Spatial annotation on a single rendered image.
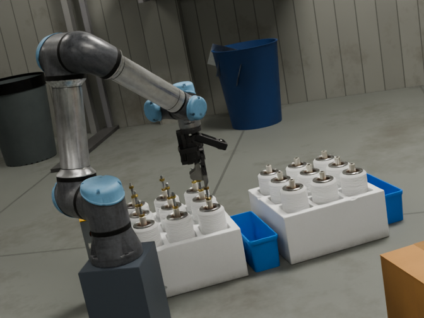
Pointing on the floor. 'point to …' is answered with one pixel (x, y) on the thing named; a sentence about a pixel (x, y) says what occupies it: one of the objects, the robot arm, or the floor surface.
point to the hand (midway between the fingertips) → (207, 182)
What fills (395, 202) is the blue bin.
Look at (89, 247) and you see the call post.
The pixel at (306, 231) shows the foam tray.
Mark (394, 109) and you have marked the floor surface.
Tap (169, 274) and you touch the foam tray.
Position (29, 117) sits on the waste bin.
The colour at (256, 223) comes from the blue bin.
